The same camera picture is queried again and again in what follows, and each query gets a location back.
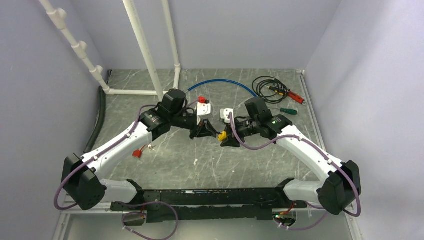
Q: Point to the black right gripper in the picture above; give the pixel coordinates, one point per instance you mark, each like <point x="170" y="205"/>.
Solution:
<point x="231" y="141"/>

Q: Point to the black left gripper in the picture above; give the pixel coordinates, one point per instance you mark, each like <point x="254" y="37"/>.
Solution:
<point x="195" y="132"/>

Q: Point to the yellow padlock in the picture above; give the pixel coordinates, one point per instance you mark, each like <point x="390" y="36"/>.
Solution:
<point x="222" y="136"/>

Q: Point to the red cable padlock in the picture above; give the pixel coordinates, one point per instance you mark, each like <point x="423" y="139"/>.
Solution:
<point x="138" y="152"/>

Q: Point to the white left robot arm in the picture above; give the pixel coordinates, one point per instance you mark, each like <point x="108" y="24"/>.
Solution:
<point x="84" y="183"/>

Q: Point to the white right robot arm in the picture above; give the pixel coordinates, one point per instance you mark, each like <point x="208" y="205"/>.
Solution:
<point x="338" y="187"/>

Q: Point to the yellow black screwdriver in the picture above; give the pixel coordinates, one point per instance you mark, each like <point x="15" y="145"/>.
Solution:
<point x="279" y="91"/>

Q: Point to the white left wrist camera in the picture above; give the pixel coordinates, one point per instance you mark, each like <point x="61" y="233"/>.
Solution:
<point x="204" y="110"/>

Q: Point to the green handled screwdriver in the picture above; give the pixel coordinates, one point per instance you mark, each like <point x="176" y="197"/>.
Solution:
<point x="285" y="110"/>

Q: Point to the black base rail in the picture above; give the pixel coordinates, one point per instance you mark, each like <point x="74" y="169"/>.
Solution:
<point x="209" y="204"/>

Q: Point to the red handled wrench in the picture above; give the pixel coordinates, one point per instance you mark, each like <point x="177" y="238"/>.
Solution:
<point x="297" y="98"/>

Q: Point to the aluminium extrusion frame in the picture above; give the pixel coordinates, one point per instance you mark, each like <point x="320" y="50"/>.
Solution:
<point x="299" y="219"/>

